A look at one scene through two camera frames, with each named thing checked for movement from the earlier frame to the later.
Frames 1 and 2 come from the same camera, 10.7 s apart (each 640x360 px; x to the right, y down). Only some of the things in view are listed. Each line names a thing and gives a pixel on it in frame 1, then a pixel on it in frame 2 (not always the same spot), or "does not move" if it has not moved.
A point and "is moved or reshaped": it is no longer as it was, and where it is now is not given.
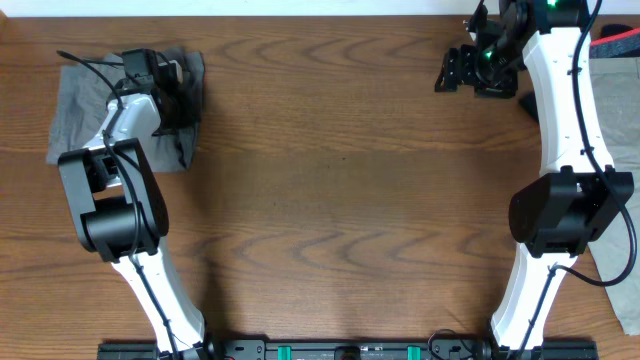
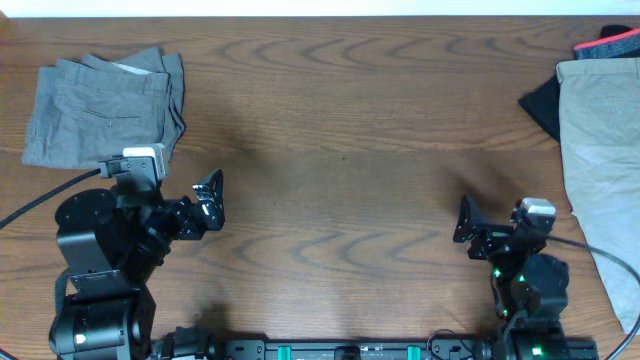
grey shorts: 81,98 is moved or reshaped
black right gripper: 458,70 → 492,235
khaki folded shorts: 617,89 does not move
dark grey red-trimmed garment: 616,41 does not move
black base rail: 349,349 does not move
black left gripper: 189,113 → 211,211
